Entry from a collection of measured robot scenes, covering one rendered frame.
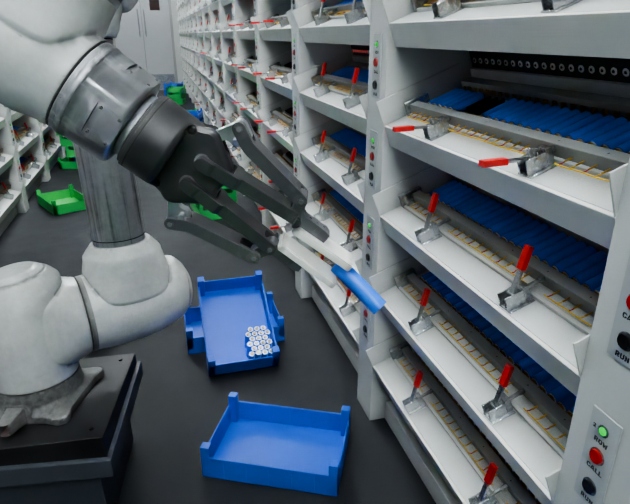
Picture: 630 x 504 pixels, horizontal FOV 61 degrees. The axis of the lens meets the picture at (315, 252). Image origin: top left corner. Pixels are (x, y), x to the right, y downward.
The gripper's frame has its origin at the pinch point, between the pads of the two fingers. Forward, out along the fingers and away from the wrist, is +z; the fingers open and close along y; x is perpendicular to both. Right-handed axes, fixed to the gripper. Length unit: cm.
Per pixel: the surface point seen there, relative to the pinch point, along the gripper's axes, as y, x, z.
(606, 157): 25.0, 10.7, 21.1
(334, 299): -46, 88, 41
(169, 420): -82, 52, 16
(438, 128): 13.5, 42.6, 14.4
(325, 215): -33, 106, 26
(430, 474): -39, 32, 61
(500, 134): 19.4, 30.3, 18.2
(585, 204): 20.0, 6.5, 21.0
